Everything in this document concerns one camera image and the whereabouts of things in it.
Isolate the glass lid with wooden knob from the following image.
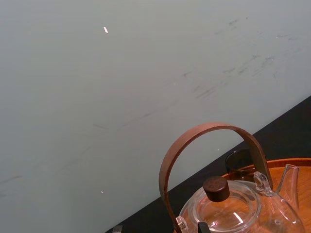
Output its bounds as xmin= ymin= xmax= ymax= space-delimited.
xmin=181 ymin=176 xmax=262 ymax=232

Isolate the round wooden tray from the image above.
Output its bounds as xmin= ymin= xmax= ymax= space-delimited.
xmin=223 ymin=158 xmax=311 ymax=233

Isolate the clear drinking glass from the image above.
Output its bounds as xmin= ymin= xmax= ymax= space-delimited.
xmin=225 ymin=148 xmax=256 ymax=181

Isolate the black table cloth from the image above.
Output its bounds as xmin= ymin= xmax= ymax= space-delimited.
xmin=105 ymin=95 xmax=311 ymax=233

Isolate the clear glass teapot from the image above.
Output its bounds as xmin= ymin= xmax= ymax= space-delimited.
xmin=175 ymin=164 xmax=306 ymax=233

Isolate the brown wooden teapot handle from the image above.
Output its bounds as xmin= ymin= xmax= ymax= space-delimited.
xmin=158 ymin=122 xmax=274 ymax=233

